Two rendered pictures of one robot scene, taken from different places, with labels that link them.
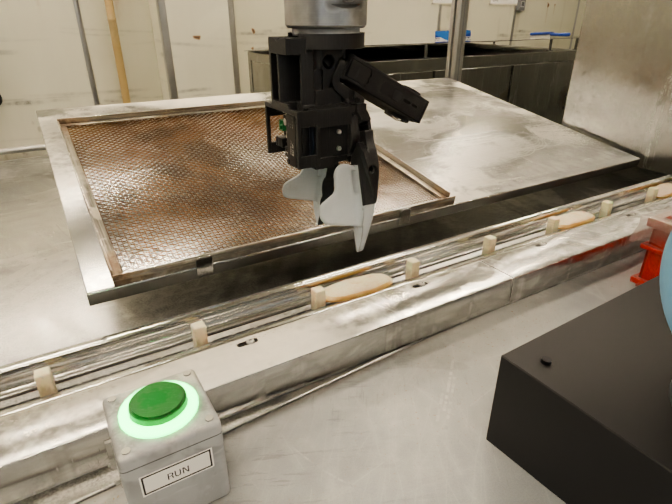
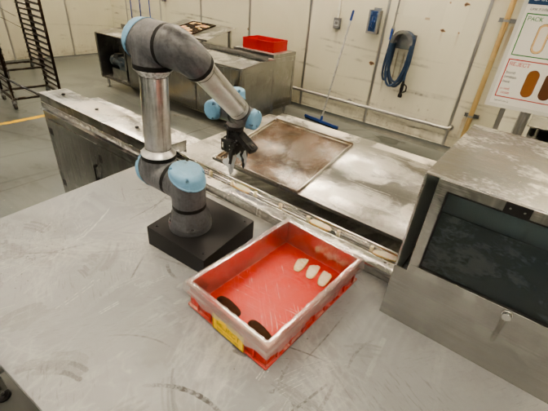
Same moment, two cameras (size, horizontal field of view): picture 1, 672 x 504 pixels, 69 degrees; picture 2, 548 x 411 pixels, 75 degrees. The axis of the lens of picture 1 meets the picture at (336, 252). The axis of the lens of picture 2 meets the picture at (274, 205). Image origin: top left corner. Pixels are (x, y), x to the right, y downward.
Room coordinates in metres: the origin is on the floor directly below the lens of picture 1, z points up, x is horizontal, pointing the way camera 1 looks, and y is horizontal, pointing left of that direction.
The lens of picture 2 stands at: (0.08, -1.39, 1.66)
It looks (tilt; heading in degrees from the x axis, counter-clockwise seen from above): 32 degrees down; 66
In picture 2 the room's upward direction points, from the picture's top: 5 degrees clockwise
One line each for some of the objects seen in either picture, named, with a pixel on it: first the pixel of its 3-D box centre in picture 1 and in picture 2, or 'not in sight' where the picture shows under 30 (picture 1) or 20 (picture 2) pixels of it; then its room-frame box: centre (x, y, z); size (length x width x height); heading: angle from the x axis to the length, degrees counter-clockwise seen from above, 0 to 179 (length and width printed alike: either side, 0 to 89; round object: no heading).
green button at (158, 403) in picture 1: (159, 406); not in sight; (0.27, 0.13, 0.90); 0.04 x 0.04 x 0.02
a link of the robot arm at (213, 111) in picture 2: not in sight; (223, 108); (0.42, -0.06, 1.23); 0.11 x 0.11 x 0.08; 35
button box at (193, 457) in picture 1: (169, 459); not in sight; (0.27, 0.13, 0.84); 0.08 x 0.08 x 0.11; 31
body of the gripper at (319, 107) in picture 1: (320, 100); (234, 138); (0.49, 0.02, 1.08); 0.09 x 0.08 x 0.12; 121
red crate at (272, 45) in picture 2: not in sight; (265, 43); (1.92, 3.54, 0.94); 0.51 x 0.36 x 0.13; 125
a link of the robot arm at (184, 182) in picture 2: not in sight; (186, 184); (0.23, -0.32, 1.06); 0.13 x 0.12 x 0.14; 125
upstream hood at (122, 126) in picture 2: not in sight; (104, 118); (-0.05, 0.91, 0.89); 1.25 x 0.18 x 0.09; 121
